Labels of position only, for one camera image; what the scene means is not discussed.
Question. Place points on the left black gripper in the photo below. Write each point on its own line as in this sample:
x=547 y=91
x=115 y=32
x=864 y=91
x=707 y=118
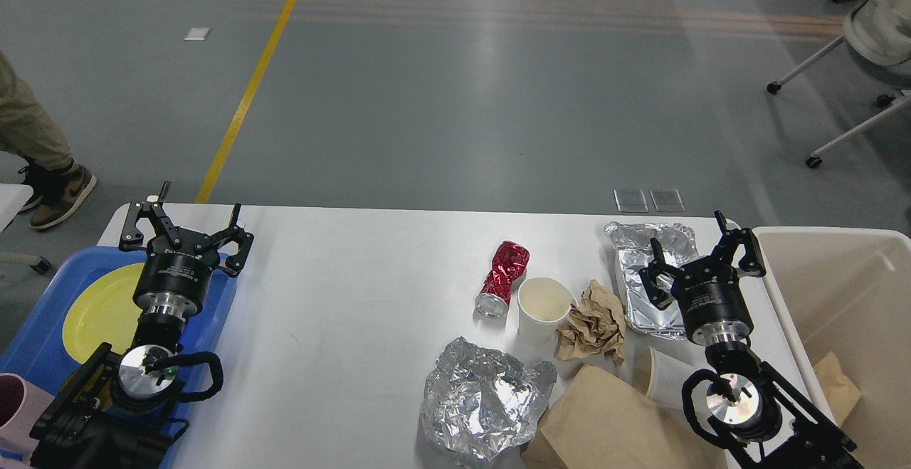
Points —
x=178 y=273

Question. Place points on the white office chair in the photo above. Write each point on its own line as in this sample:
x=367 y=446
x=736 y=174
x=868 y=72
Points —
x=876 y=34

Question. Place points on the tipped white paper cup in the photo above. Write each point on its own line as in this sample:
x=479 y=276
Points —
x=660 y=377

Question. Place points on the pink mug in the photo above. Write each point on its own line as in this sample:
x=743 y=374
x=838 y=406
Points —
x=22 y=404

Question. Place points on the floor socket plate right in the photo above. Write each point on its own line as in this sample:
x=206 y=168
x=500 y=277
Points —
x=667 y=200

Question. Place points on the floor socket plate left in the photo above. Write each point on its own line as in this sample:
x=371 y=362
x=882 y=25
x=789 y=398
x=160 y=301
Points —
x=631 y=201

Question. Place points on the blue plastic tray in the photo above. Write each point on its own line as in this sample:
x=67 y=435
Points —
x=37 y=353

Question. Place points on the floor socket plate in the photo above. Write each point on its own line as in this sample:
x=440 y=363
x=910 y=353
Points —
x=667 y=200
x=631 y=201

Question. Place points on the aluminium foil tray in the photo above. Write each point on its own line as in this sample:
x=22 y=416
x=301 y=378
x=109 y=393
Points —
x=632 y=245

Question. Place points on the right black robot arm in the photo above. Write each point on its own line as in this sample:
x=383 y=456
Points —
x=740 y=404

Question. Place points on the crumpled brown paper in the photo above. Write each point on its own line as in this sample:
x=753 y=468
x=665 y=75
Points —
x=596 y=325

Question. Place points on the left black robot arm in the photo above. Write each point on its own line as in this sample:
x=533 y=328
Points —
x=117 y=409

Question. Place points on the brown paper in bin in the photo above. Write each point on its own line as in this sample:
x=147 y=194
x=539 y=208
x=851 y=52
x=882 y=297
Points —
x=840 y=392

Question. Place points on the yellow plate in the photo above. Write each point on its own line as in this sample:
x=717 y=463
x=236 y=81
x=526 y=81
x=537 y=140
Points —
x=104 y=312

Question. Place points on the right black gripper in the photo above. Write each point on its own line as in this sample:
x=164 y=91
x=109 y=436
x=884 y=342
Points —
x=707 y=289

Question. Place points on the crushed red can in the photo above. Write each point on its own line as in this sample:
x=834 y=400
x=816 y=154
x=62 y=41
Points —
x=509 y=264

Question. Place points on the crumpled aluminium foil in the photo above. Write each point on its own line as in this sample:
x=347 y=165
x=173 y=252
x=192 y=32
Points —
x=480 y=402

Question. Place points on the white floor marker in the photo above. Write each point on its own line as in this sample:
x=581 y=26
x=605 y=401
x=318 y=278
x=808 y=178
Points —
x=197 y=34

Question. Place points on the person in khaki trousers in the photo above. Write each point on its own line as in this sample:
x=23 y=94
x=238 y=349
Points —
x=59 y=184

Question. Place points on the white side table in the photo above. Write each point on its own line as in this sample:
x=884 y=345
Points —
x=13 y=197

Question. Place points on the brown paper bag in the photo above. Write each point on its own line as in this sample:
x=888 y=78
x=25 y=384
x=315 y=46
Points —
x=602 y=422

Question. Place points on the beige plastic bin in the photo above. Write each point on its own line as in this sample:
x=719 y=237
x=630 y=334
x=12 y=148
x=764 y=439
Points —
x=847 y=291

